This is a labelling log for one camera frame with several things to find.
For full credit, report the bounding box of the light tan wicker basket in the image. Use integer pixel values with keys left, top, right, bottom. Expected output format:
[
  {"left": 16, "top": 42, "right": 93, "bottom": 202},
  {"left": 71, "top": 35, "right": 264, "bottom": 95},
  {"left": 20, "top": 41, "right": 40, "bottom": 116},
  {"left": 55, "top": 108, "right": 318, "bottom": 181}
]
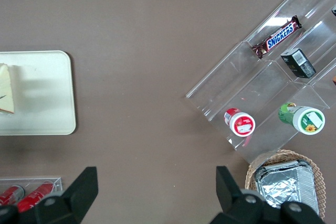
[{"left": 244, "top": 150, "right": 327, "bottom": 221}]

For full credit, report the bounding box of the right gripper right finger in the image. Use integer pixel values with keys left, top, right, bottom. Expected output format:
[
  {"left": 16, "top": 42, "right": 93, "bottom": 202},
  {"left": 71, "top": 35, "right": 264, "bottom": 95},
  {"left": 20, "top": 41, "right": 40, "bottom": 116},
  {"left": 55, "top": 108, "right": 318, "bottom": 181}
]
[{"left": 209, "top": 166, "right": 265, "bottom": 224}]

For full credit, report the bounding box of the silver foil container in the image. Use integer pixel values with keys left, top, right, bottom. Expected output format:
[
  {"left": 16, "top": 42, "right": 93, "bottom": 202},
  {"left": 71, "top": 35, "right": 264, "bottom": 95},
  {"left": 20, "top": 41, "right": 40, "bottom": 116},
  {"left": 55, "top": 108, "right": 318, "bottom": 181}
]
[{"left": 254, "top": 159, "right": 320, "bottom": 217}]

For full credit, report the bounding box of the clear acrylic stepped shelf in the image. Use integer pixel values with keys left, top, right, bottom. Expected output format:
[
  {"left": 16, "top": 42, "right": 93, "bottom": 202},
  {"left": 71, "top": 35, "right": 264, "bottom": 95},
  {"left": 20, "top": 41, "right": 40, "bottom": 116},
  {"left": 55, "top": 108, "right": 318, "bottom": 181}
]
[{"left": 185, "top": 0, "right": 336, "bottom": 163}]

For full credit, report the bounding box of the red cola bottle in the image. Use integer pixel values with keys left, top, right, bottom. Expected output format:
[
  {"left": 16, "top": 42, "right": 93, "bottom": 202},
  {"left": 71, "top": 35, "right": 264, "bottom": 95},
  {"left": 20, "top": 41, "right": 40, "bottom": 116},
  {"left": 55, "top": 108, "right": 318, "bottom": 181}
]
[
  {"left": 0, "top": 185, "right": 26, "bottom": 207},
  {"left": 16, "top": 181, "right": 56, "bottom": 213}
]

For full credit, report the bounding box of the red yogurt cup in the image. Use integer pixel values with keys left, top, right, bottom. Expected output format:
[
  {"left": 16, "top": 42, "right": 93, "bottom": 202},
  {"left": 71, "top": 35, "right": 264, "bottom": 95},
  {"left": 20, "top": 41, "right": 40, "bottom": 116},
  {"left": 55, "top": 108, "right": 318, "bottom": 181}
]
[{"left": 223, "top": 107, "right": 256, "bottom": 137}]

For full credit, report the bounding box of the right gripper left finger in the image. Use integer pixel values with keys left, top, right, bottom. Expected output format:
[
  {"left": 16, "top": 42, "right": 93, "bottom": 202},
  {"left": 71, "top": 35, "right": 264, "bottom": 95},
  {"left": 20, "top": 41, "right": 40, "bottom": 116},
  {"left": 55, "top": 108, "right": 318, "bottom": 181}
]
[{"left": 34, "top": 166, "right": 99, "bottom": 224}]

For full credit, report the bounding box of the green yogurt cup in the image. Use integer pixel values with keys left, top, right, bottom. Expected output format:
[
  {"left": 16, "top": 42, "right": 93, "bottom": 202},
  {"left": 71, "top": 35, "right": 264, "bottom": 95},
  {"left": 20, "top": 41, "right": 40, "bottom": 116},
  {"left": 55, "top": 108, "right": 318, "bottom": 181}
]
[{"left": 278, "top": 102, "right": 326, "bottom": 136}]

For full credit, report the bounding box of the triangular sandwich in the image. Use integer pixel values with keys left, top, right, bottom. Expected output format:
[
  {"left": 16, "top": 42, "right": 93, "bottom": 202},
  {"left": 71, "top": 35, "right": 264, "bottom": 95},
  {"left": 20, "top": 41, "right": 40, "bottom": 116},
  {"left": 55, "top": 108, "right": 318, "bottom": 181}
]
[{"left": 0, "top": 62, "right": 16, "bottom": 115}]

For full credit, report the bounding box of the clear acrylic bottle rack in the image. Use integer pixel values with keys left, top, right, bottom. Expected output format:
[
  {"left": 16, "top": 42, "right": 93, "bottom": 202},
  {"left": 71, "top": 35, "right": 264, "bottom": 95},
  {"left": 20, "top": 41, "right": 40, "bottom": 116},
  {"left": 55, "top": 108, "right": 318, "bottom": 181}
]
[{"left": 0, "top": 177, "right": 64, "bottom": 206}]

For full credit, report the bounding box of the small black carton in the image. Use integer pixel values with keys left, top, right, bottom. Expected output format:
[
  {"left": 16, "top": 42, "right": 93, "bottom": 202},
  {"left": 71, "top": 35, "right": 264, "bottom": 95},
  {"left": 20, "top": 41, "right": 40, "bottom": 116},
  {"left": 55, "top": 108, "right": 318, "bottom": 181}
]
[{"left": 280, "top": 47, "right": 317, "bottom": 79}]

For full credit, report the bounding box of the Snickers chocolate bar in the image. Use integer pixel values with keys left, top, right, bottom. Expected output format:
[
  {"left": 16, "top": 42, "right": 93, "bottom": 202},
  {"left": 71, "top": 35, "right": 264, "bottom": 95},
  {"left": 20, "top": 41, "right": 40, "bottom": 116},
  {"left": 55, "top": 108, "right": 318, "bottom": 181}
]
[{"left": 251, "top": 15, "right": 303, "bottom": 60}]

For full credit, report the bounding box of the cream plastic tray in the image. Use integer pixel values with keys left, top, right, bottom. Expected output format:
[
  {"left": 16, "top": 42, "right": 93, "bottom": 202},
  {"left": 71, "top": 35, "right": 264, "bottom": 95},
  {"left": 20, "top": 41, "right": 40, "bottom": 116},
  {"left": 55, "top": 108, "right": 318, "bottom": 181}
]
[{"left": 0, "top": 50, "right": 77, "bottom": 136}]

